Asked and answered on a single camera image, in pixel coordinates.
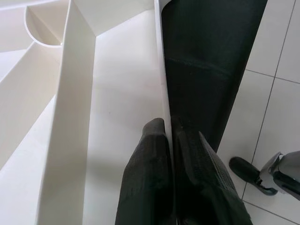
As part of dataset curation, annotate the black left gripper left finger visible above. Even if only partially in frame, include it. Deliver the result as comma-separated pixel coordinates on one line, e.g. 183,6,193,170
114,117,176,225

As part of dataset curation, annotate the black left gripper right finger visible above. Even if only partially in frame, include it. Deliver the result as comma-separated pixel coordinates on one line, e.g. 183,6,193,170
172,116,253,225

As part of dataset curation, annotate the white plastic table top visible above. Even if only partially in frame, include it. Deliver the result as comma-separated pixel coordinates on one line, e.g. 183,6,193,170
0,0,176,225

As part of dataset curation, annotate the black tablecloth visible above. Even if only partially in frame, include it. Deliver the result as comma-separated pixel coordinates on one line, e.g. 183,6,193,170
160,0,268,153

